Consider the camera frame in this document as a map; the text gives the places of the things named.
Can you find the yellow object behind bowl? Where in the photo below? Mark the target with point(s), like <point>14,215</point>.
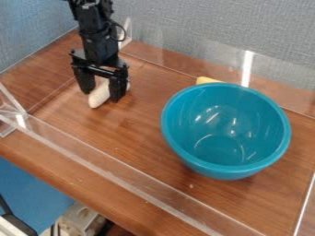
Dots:
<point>203,80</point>

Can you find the brown white toy mushroom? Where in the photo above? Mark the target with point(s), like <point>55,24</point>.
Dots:
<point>99,95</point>

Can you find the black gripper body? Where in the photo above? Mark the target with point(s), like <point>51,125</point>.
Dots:
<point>98,30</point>

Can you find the white power strip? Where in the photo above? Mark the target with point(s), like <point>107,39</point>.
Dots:
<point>81,221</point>

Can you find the blue plastic bowl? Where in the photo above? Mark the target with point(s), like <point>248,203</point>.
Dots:
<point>227,130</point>

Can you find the clear acrylic barrier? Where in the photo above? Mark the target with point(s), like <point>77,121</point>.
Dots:
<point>286,82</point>
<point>141,203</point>

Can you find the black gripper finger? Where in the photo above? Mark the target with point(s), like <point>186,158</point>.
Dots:
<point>118,85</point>
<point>85,78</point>

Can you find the clear acrylic back barrier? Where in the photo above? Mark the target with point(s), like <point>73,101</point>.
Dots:
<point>286,82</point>

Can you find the clear acrylic front barrier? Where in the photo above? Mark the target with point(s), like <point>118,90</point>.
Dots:
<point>141,203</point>

